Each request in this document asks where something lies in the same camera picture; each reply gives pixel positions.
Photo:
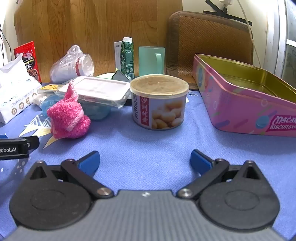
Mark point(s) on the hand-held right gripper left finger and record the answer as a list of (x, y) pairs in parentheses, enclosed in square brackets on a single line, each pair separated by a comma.
[(89, 161)]

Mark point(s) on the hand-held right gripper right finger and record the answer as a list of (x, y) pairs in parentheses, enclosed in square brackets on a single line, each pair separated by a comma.
[(200, 162)]

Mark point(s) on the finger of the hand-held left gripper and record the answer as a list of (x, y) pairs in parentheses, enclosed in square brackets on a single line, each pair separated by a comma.
[(32, 142)]

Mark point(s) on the pink knitted scrubber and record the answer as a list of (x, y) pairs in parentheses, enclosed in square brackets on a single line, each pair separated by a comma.
[(67, 118)]

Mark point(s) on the white tissue pack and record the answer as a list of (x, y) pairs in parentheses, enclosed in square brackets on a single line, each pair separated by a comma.
[(13, 92)]

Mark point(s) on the yellow labelled small box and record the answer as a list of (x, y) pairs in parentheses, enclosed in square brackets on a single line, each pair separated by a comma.
[(47, 88)]

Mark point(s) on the blue printed tablecloth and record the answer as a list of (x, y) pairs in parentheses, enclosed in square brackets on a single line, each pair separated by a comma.
[(143, 143)]

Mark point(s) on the pink biscuit tin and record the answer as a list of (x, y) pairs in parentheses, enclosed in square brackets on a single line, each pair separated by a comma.
[(235, 109)]

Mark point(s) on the clear lidded plastic container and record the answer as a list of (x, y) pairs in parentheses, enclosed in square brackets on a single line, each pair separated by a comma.
[(99, 89)]

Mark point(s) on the food can with plastic lid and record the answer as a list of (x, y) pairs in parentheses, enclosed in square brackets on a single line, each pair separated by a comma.
[(159, 102)]

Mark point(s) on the plastic bag of cups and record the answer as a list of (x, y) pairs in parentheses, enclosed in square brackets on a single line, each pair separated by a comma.
[(69, 64)]

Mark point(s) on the green paper sheet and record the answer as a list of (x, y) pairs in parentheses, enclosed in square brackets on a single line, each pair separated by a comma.
[(105, 75)]

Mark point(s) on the red snack box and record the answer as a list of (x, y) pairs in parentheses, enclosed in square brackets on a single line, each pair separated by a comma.
[(26, 54)]

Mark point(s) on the dark grey cloth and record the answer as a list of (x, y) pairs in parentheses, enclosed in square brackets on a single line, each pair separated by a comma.
[(120, 76)]

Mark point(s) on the green drink carton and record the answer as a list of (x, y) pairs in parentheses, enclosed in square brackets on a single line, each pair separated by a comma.
[(126, 58)]

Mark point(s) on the teal plastic mug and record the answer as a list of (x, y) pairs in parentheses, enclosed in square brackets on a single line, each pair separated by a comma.
[(150, 60)]

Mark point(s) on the wooden board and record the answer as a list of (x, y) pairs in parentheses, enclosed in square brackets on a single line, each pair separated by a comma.
[(92, 27)]

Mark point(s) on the black tape strips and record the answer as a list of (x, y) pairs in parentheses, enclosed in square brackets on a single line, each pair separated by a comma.
[(229, 16)]

